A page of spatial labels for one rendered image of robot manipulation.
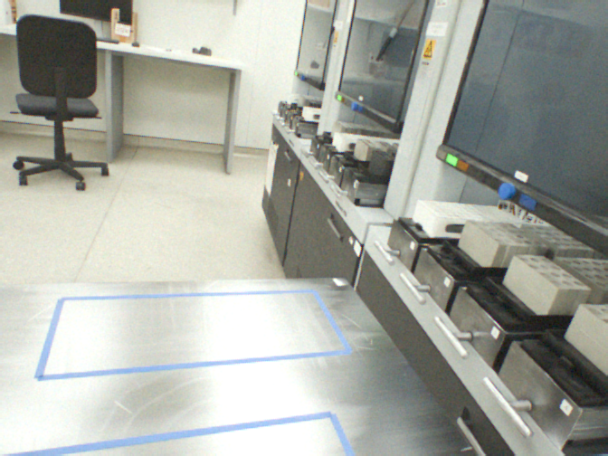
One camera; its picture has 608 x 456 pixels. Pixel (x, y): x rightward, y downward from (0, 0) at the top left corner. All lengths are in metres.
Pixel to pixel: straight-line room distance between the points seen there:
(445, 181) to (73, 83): 2.56
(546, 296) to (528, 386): 0.15
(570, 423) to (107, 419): 0.54
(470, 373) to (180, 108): 3.89
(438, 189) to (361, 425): 0.74
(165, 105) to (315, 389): 4.03
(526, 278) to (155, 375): 0.60
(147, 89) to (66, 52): 1.36
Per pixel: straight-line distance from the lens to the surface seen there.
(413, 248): 1.00
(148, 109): 4.43
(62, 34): 3.15
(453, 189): 1.14
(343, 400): 0.51
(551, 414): 0.71
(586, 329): 0.76
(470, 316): 0.83
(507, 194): 0.85
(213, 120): 4.43
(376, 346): 0.60
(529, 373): 0.73
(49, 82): 3.21
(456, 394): 0.88
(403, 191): 1.25
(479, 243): 0.93
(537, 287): 0.82
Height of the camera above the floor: 1.17
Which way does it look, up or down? 23 degrees down
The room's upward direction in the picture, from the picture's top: 10 degrees clockwise
